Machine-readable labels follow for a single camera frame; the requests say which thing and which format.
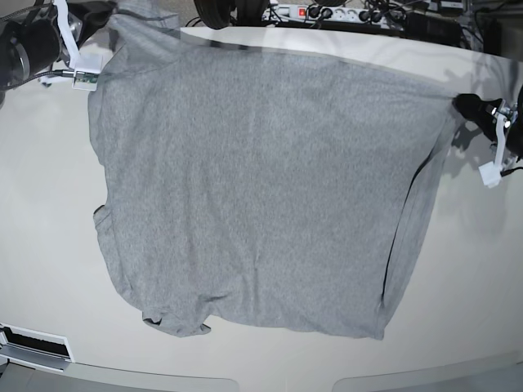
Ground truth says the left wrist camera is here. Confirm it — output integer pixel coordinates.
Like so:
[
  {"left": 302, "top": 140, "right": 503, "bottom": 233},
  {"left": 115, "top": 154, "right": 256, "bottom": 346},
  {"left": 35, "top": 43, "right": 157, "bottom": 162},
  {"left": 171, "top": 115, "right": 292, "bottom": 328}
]
[{"left": 479, "top": 161, "right": 502, "bottom": 189}]

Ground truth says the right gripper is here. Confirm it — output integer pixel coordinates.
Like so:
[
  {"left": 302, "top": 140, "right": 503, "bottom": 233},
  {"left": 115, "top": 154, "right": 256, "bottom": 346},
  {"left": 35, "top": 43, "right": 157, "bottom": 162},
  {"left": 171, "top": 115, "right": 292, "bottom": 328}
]
[{"left": 7, "top": 1, "right": 117, "bottom": 78}]

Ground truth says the grey t-shirt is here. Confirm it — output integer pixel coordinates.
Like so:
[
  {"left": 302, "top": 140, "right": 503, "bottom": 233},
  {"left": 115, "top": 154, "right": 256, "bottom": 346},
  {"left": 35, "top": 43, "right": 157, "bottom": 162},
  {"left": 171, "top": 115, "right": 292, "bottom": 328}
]
[{"left": 88, "top": 1, "right": 457, "bottom": 340}]

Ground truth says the white slotted bracket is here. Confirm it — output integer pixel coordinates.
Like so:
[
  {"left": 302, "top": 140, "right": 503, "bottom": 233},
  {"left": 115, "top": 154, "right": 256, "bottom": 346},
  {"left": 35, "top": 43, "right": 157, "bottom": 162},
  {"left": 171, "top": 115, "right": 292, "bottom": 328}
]
[{"left": 1, "top": 323, "right": 75, "bottom": 372}]

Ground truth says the black wheel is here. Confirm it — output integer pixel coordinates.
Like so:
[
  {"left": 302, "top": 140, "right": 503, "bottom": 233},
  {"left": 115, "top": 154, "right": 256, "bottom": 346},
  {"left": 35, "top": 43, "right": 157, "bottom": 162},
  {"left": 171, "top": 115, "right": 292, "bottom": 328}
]
[{"left": 194, "top": 0, "right": 269, "bottom": 30}]

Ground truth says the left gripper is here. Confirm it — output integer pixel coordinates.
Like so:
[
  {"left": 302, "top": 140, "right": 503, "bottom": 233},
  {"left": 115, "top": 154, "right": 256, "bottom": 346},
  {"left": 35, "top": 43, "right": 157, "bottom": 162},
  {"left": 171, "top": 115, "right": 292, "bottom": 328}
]
[{"left": 453, "top": 89, "right": 522, "bottom": 162}]

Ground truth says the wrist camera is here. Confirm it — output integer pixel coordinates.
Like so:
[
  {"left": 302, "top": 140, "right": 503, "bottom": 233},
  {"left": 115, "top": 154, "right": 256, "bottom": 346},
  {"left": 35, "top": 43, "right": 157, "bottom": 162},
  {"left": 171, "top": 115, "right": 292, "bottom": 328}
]
[
  {"left": 479, "top": 161, "right": 502, "bottom": 189},
  {"left": 72, "top": 53, "right": 103, "bottom": 91}
]

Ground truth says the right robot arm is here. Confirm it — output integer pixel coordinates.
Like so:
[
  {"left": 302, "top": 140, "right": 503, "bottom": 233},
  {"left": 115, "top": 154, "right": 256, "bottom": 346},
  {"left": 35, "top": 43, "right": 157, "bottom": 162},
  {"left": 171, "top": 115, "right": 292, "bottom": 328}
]
[{"left": 1, "top": 1, "right": 117, "bottom": 102}]

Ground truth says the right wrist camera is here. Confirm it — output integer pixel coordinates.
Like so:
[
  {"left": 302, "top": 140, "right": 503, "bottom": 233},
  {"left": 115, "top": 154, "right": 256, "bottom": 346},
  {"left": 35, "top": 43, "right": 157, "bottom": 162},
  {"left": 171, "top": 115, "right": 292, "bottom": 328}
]
[{"left": 72, "top": 53, "right": 103, "bottom": 91}]

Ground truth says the white power strip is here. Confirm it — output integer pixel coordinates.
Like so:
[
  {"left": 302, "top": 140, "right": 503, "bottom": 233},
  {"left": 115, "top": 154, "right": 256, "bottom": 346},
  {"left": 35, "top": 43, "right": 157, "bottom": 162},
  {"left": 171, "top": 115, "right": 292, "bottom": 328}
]
[{"left": 261, "top": 3, "right": 407, "bottom": 29}]

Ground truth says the black power adapter box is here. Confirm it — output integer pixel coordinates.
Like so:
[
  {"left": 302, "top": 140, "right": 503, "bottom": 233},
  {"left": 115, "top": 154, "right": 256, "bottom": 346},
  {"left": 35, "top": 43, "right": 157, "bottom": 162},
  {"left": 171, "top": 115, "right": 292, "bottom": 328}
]
[{"left": 404, "top": 13, "right": 462, "bottom": 47}]

